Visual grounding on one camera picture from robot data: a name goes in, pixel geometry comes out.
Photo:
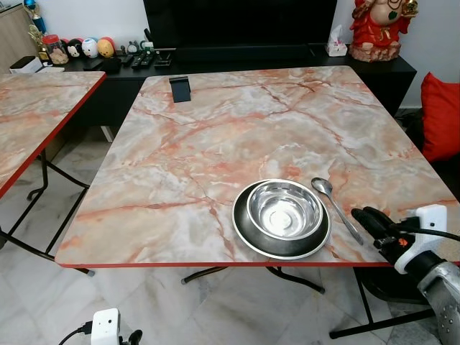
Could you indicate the red-lidded clear jar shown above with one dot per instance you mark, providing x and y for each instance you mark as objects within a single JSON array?
[{"x": 54, "y": 50}]

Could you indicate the black metal table frame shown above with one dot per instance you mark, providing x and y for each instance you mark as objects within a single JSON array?
[
  {"x": 381, "y": 325},
  {"x": 45, "y": 187}
]

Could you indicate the white tissue box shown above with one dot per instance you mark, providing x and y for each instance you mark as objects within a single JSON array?
[{"x": 337, "y": 47}]

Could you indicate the white round toy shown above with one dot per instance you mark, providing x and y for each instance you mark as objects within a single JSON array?
[{"x": 90, "y": 47}]

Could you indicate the black TV console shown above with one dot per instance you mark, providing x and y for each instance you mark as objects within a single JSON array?
[{"x": 374, "y": 79}]

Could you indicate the red cushion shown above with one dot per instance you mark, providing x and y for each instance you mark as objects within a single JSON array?
[{"x": 442, "y": 115}]

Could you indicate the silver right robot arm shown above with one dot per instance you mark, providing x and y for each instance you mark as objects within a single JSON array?
[{"x": 442, "y": 295}]

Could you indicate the light wooden cabinet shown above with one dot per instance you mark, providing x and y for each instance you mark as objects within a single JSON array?
[{"x": 13, "y": 36}]

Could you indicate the dark steel-rimmed plate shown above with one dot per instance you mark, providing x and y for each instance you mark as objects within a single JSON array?
[{"x": 248, "y": 241}]

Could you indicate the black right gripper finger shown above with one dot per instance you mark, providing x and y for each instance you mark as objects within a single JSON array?
[
  {"x": 370, "y": 226},
  {"x": 381, "y": 217}
]

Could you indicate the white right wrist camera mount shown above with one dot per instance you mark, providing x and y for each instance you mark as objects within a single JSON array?
[{"x": 431, "y": 215}]

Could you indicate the white pen holder cup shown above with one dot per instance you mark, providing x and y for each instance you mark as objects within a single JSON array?
[{"x": 147, "y": 43}]

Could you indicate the orange round toy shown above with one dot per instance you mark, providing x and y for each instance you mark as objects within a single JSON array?
[{"x": 106, "y": 47}]

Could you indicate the gold and blue trophy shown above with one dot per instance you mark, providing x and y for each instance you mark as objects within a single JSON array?
[{"x": 34, "y": 25}]

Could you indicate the steel spoon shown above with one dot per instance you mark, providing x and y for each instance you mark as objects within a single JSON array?
[{"x": 321, "y": 185}]

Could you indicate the steel bowl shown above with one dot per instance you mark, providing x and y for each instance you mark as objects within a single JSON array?
[{"x": 285, "y": 210}]

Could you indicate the black television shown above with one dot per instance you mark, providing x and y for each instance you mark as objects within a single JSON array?
[{"x": 241, "y": 21}]

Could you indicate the black remote control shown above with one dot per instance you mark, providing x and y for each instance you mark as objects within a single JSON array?
[{"x": 136, "y": 61}]

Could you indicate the black phone stand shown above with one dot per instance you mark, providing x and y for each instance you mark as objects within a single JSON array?
[{"x": 180, "y": 89}]

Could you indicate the red fortune god figurine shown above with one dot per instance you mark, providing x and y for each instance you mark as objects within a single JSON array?
[{"x": 381, "y": 32}]

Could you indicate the white flat box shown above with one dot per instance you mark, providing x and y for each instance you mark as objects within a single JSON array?
[{"x": 25, "y": 65}]

